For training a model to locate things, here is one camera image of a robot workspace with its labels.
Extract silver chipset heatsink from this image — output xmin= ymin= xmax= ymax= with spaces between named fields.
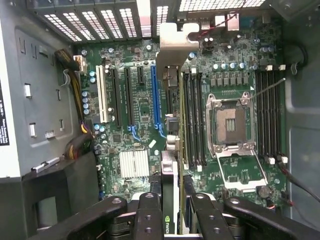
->
xmin=118 ymin=149 xmax=151 ymax=180

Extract round coin battery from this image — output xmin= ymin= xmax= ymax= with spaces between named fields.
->
xmin=258 ymin=185 xmax=274 ymax=200

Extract black fan shroud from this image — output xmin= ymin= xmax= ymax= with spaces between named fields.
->
xmin=21 ymin=154 xmax=101 ymax=240

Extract CPU socket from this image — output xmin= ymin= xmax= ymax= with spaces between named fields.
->
xmin=205 ymin=91 xmax=256 ymax=154

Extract green motherboard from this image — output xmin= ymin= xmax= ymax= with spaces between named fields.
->
xmin=76 ymin=12 xmax=289 ymax=209

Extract blue expansion slot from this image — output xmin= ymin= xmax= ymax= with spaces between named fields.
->
xmin=150 ymin=64 xmax=163 ymax=129

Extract long black expansion slot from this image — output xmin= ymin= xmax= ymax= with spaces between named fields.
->
xmin=110 ymin=66 xmax=124 ymax=129
xmin=123 ymin=66 xmax=136 ymax=129

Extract white expansion slot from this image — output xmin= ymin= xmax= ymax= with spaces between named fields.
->
xmin=95 ymin=64 xmax=111 ymax=124

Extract open black PC case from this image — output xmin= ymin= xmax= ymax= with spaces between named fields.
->
xmin=0 ymin=0 xmax=320 ymax=240

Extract short black expansion slot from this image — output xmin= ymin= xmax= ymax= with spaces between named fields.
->
xmin=135 ymin=65 xmax=146 ymax=86

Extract thin socket locking lever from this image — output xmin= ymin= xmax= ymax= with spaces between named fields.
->
xmin=239 ymin=76 xmax=288 ymax=104

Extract yellow black power wires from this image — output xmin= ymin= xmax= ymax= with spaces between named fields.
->
xmin=53 ymin=48 xmax=95 ymax=161

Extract red black fan wire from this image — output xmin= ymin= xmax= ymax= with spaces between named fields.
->
xmin=198 ymin=11 xmax=239 ymax=39

